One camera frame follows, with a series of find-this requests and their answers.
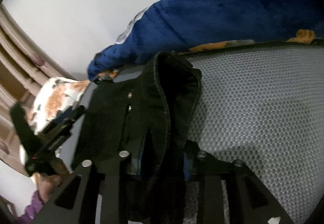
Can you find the white floral pillow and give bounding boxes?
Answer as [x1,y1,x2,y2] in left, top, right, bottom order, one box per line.
[19,76,91,167]

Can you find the brown striped curtain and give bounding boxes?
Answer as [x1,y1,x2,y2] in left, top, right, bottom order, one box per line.
[0,4,73,175]

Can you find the brown wooden furniture edge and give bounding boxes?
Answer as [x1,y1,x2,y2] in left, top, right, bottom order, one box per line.
[0,196,18,224]

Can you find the blue floral blanket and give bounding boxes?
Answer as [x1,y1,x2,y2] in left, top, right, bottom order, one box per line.
[87,0,323,80]

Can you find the person's left hand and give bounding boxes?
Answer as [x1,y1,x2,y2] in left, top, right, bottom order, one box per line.
[35,158,70,203]

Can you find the grey mesh mattress pad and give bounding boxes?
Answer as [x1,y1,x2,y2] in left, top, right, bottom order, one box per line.
[182,45,323,223]

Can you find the black denim pants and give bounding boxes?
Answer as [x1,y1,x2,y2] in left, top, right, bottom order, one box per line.
[71,52,201,223]

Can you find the purple patterned sleeve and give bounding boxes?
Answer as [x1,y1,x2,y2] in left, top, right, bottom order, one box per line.
[15,191,44,224]

